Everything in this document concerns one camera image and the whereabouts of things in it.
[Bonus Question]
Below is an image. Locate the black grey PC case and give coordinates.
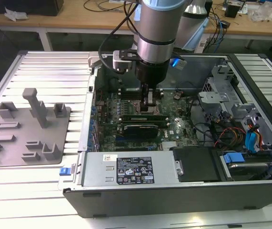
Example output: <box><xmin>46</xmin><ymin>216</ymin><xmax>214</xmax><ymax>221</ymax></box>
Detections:
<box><xmin>58</xmin><ymin>51</ymin><xmax>272</xmax><ymax>219</ymax></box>

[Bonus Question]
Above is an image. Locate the CPU socket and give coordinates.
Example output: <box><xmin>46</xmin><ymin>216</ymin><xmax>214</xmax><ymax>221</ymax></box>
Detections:
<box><xmin>132</xmin><ymin>99</ymin><xmax>164</xmax><ymax>117</ymax></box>

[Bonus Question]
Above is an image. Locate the silver power supply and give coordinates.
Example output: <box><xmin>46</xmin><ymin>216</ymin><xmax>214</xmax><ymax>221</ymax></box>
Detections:
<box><xmin>80</xmin><ymin>150</ymin><xmax>182</xmax><ymax>187</ymax></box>

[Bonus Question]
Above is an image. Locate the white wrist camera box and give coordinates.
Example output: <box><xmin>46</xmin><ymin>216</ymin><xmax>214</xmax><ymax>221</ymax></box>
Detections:
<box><xmin>112</xmin><ymin>49</ymin><xmax>138</xmax><ymax>73</ymax></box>

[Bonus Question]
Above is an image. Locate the black rating label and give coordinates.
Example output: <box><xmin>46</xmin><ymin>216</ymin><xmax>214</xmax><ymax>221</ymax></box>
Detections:
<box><xmin>116</xmin><ymin>156</ymin><xmax>154</xmax><ymax>185</ymax></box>

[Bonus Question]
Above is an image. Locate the white QR sticker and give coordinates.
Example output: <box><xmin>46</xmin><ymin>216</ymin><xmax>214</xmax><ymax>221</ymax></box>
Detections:
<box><xmin>102</xmin><ymin>154</ymin><xmax>118</xmax><ymax>162</ymax></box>

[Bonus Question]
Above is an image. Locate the small black box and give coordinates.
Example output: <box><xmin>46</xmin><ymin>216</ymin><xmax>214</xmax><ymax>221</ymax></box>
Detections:
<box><xmin>224</xmin><ymin>2</ymin><xmax>243</xmax><ymax>18</ymax></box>

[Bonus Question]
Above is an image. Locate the large black box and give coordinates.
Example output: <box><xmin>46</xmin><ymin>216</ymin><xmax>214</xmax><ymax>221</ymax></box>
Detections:
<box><xmin>0</xmin><ymin>0</ymin><xmax>64</xmax><ymax>17</ymax></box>

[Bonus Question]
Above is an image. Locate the small silver wrist camera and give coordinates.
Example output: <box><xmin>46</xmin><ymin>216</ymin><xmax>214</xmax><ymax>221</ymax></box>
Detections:
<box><xmin>170</xmin><ymin>58</ymin><xmax>188</xmax><ymax>70</ymax></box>

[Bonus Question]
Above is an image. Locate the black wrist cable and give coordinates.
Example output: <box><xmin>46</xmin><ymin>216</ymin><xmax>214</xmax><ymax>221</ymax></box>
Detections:
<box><xmin>98</xmin><ymin>0</ymin><xmax>142</xmax><ymax>73</ymax></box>

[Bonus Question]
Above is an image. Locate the red yellow black power wire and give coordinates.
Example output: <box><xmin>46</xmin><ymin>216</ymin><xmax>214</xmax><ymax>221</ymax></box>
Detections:
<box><xmin>214</xmin><ymin>127</ymin><xmax>246</xmax><ymax>146</ymax></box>

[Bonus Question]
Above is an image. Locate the green motherboard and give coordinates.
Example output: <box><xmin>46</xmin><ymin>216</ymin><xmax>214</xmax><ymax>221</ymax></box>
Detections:
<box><xmin>91</xmin><ymin>89</ymin><xmax>205</xmax><ymax>152</ymax></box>

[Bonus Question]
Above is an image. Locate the black drive bay cover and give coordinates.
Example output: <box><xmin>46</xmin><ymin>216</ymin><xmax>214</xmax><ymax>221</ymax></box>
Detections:
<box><xmin>170</xmin><ymin>146</ymin><xmax>221</xmax><ymax>184</ymax></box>

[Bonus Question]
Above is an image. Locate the silver chipset heatsink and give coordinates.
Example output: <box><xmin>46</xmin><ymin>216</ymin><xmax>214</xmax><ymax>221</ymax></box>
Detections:
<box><xmin>161</xmin><ymin>141</ymin><xmax>176</xmax><ymax>151</ymax></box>

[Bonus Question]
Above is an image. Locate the grey metal drive cage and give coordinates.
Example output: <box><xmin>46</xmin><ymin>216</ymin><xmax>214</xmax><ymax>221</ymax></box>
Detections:
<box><xmin>197</xmin><ymin>63</ymin><xmax>262</xmax><ymax>125</ymax></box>

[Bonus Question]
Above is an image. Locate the silver case corner bracket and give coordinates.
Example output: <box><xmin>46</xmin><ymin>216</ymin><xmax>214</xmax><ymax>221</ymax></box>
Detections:
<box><xmin>87</xmin><ymin>52</ymin><xmax>103</xmax><ymax>68</ymax></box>

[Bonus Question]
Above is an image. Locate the hard disk in blue carrier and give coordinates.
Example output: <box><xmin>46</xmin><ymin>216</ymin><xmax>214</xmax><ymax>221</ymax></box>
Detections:
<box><xmin>220</xmin><ymin>150</ymin><xmax>272</xmax><ymax>182</ymax></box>

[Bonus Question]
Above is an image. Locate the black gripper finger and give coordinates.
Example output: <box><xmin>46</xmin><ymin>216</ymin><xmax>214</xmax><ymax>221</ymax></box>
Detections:
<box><xmin>141</xmin><ymin>83</ymin><xmax>157</xmax><ymax>112</ymax></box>

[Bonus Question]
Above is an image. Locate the black graphics card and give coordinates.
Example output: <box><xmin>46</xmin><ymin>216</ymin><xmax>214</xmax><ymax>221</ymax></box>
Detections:
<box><xmin>122</xmin><ymin>123</ymin><xmax>160</xmax><ymax>139</ymax></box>

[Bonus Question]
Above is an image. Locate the black RAM slot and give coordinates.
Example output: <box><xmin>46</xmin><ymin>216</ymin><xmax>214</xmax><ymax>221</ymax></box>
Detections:
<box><xmin>119</xmin><ymin>115</ymin><xmax>170</xmax><ymax>122</ymax></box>
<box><xmin>118</xmin><ymin>87</ymin><xmax>164</xmax><ymax>94</ymax></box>
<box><xmin>118</xmin><ymin>93</ymin><xmax>164</xmax><ymax>100</ymax></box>
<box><xmin>120</xmin><ymin>120</ymin><xmax>170</xmax><ymax>126</ymax></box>

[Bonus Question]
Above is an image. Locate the blue data wire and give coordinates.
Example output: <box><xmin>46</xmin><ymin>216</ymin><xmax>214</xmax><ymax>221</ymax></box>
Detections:
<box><xmin>244</xmin><ymin>120</ymin><xmax>258</xmax><ymax>153</ymax></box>

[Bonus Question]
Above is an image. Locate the crumpled white paper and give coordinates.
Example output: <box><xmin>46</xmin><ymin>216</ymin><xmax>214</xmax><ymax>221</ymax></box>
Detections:
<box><xmin>4</xmin><ymin>6</ymin><xmax>29</xmax><ymax>22</ymax></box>

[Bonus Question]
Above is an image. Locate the grey parts rack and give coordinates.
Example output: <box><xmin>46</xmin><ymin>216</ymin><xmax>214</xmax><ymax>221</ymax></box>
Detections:
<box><xmin>0</xmin><ymin>88</ymin><xmax>72</xmax><ymax>169</ymax></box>

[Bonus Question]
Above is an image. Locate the clear plastic bag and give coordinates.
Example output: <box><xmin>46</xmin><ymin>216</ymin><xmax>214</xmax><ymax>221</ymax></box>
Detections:
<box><xmin>249</xmin><ymin>7</ymin><xmax>272</xmax><ymax>24</ymax></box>

